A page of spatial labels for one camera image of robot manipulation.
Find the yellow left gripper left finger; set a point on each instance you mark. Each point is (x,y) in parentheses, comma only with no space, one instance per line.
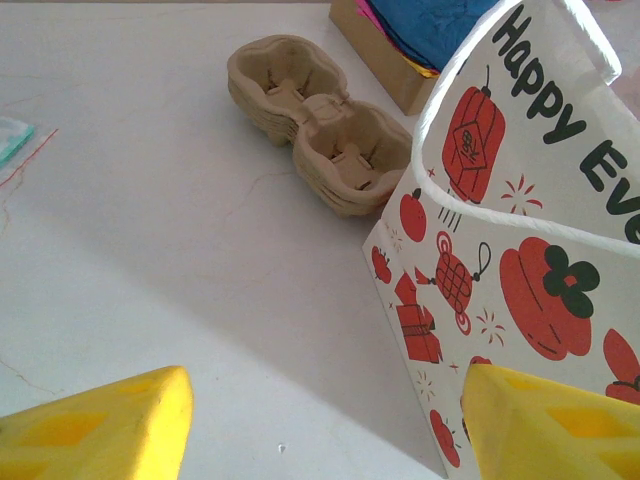
(100,435)

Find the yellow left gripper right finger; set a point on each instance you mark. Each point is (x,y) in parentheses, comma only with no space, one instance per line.
(550,440)

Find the white and red gift bag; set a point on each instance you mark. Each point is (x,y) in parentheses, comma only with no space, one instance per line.
(525,200)

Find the clear plastic zip bag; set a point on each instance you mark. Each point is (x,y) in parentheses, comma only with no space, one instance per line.
(15,145)

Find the yellow paper napkin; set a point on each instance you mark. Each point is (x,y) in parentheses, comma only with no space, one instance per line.
(427,72)

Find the cardboard napkin box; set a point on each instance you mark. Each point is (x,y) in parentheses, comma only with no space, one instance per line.
(380,70)

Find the blue paper napkin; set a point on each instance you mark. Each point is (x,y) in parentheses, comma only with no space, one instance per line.
(430,25)

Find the pink paper napkin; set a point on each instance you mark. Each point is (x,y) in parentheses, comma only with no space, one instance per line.
(361,7)

